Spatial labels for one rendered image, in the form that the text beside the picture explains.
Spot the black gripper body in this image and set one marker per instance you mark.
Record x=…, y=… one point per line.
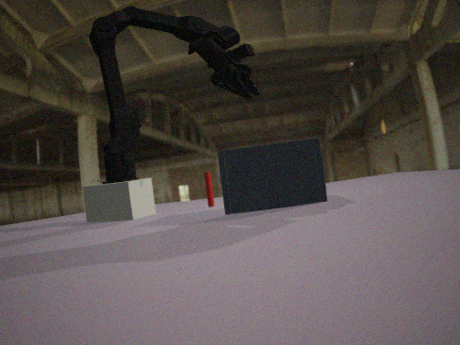
x=223, y=69

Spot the red peg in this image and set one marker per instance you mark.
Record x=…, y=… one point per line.
x=209, y=191

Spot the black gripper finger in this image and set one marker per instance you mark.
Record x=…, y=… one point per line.
x=249, y=84
x=234, y=85

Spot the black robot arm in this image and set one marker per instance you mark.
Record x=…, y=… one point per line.
x=124, y=124

